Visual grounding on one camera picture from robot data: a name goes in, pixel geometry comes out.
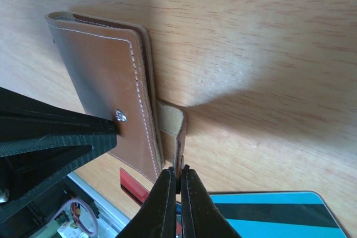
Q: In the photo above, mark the dark red striped card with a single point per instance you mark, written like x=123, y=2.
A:
x=132, y=187

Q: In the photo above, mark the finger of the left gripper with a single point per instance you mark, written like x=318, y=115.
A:
x=25, y=176
x=29, y=125

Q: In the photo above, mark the brown leather card holder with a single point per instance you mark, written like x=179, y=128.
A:
x=111, y=67

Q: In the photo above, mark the teal card bottom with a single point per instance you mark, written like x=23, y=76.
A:
x=278, y=214

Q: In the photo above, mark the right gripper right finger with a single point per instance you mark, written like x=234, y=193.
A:
x=200, y=216

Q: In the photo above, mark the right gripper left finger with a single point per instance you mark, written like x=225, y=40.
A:
x=157, y=216

